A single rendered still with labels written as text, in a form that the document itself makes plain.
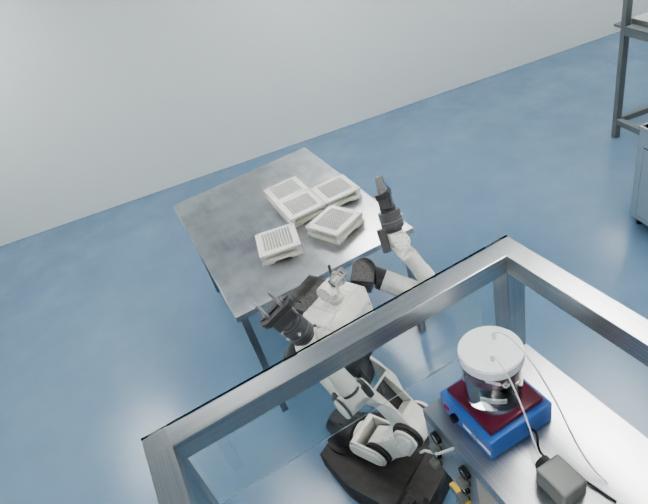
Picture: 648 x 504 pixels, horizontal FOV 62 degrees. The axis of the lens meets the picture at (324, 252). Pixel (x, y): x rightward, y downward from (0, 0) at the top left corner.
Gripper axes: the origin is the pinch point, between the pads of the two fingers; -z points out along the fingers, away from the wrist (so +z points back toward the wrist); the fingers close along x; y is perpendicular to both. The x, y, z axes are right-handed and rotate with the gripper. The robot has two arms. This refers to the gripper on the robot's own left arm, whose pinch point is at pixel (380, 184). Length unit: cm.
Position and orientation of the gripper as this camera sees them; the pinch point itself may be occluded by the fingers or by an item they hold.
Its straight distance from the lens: 209.4
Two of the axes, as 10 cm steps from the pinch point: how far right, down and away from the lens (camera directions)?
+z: 3.1, 9.3, 2.1
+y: -9.3, 2.5, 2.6
